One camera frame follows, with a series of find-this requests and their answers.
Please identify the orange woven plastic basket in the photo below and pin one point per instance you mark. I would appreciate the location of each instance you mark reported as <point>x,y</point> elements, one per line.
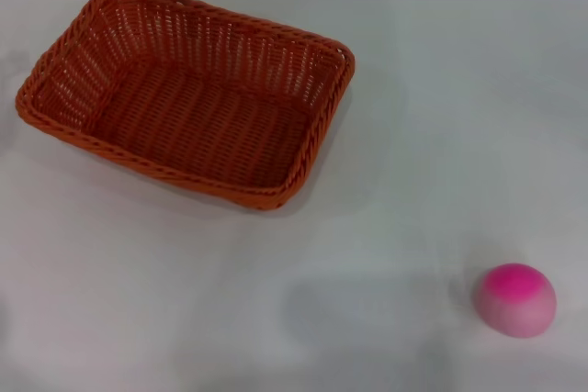
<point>206,126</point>

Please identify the pink peach toy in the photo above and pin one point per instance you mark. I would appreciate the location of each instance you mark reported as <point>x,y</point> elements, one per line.
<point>514,302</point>

